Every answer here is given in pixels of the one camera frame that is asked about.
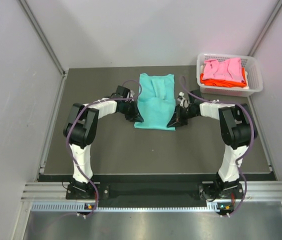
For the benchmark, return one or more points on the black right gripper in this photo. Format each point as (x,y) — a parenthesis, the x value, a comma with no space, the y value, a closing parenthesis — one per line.
(177,119)

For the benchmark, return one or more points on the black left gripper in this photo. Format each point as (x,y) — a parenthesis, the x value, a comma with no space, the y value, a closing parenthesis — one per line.
(137,116)

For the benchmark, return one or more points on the teal t shirt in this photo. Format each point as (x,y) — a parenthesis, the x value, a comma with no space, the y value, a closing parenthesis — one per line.
(156,102)

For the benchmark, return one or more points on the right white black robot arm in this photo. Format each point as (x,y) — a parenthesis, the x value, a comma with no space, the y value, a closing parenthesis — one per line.
(237,130)

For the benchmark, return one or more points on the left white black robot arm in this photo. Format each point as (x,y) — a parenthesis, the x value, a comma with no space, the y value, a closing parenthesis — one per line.
(81,128)

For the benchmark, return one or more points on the orange t shirt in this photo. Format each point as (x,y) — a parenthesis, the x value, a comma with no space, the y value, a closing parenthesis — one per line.
(226,83)

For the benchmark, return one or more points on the white perforated plastic basket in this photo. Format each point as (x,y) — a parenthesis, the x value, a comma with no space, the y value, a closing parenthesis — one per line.
(250,64)

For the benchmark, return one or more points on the pink t shirt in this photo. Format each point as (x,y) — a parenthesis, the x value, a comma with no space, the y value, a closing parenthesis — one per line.
(229,69)

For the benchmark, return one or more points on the white t shirt in basket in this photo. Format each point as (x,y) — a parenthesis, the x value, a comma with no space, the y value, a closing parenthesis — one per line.
(245,76)

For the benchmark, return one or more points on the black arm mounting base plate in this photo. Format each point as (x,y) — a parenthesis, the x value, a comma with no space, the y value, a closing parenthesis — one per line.
(205,180)

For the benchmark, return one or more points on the aluminium frame rail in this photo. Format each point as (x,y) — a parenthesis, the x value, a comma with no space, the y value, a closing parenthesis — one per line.
(260,191)

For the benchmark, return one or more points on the grey slotted cable duct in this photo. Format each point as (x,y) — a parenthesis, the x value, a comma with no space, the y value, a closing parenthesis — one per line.
(84,207)

